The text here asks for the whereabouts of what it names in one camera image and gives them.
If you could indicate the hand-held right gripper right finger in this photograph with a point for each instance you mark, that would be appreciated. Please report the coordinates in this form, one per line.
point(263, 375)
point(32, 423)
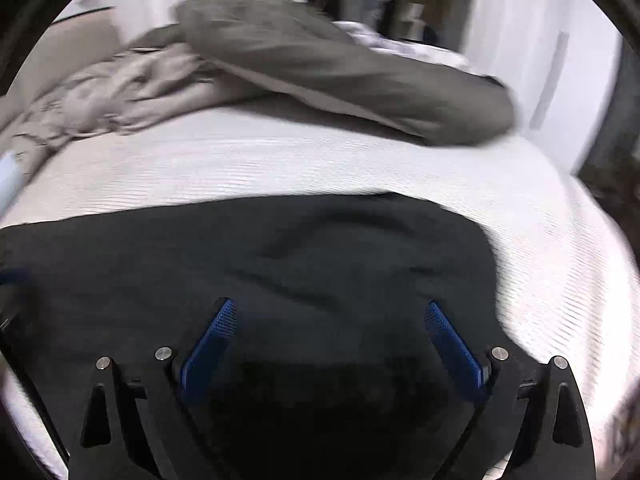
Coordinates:
point(455, 355)

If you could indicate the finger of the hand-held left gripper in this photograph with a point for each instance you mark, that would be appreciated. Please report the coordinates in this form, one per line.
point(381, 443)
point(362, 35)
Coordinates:
point(12, 278)

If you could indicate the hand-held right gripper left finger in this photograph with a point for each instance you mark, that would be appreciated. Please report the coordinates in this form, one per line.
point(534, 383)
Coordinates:
point(210, 345)

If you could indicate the black pants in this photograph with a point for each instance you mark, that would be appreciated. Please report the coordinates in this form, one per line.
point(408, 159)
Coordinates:
point(300, 260)

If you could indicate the light blue pillow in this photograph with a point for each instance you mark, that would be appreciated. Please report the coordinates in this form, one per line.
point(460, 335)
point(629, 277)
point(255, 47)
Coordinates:
point(9, 180)

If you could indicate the light grey bed sheet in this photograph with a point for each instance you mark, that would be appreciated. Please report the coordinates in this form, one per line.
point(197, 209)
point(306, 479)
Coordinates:
point(125, 90)

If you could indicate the beige padded headboard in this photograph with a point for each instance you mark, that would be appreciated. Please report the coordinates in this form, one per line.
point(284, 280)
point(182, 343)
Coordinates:
point(65, 35)

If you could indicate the dark grey duvet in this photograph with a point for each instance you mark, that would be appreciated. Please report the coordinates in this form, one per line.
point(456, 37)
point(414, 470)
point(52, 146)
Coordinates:
point(350, 75)

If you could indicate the white patterned bedding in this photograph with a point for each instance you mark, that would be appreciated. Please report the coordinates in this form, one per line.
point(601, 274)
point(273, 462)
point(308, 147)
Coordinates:
point(400, 42)

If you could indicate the white chair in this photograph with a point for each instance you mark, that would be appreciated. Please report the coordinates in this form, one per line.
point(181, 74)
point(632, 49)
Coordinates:
point(412, 20)

